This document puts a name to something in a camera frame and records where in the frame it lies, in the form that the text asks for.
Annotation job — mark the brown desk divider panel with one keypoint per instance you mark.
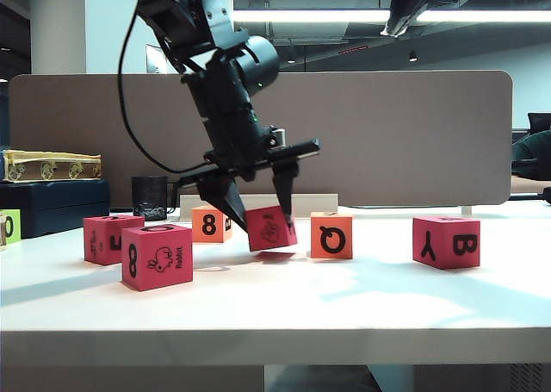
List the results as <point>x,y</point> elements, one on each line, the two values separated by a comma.
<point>387,138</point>

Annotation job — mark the orange block with number eight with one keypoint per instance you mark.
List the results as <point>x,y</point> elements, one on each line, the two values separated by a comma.
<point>208,226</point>

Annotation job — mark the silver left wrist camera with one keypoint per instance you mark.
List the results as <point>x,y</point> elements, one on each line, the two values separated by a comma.
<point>279,137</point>

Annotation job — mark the dark blue box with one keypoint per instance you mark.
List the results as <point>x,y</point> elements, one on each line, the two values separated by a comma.
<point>56,207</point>

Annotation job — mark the black object on far desk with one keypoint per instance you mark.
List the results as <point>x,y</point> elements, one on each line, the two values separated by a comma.
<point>547,196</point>

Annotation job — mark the pink block with rabbit print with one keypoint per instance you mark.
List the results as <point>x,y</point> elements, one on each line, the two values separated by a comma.
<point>159,258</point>

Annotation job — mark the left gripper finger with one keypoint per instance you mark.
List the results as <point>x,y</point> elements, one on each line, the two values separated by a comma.
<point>286,189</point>
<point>224,198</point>

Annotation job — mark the white divider foot bracket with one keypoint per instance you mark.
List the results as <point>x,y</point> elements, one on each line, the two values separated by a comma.
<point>466,211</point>

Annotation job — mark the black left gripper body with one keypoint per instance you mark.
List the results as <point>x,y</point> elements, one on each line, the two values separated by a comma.
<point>232,120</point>

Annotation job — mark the pink block with letter Y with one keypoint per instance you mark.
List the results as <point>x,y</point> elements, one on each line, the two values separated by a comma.
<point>447,243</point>

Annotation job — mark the black chair backrest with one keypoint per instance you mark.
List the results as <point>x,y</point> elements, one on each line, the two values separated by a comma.
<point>540,122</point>

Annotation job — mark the yellow printed box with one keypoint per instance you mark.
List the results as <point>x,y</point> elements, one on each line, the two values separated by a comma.
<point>51,166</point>

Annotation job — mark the pink block with number five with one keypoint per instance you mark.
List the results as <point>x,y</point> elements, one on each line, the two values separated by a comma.
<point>107,241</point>

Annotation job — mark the black mug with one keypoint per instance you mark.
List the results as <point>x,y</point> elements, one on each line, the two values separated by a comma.
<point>148,198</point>

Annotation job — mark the pink block with tree print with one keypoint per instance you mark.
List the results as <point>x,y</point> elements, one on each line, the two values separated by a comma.
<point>271,230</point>

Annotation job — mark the white ceiling light strip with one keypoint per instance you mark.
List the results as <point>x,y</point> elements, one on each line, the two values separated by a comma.
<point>323,16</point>

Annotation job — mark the round ceiling spot lamp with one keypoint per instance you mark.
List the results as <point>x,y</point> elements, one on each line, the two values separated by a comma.
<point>413,57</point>
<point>291,60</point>

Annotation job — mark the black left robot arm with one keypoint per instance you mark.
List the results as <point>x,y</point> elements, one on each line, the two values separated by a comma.
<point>172,4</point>

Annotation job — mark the green block with zero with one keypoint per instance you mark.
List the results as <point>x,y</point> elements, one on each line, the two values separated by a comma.
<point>15,228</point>

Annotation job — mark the dark green office chair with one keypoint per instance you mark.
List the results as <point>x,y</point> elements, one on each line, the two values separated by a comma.
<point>534,151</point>

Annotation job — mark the red ceiling sign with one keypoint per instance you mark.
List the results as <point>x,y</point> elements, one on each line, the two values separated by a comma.
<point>353,50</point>

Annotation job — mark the orange block with letter Q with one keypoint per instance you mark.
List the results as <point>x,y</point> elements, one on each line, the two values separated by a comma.
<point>331,239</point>

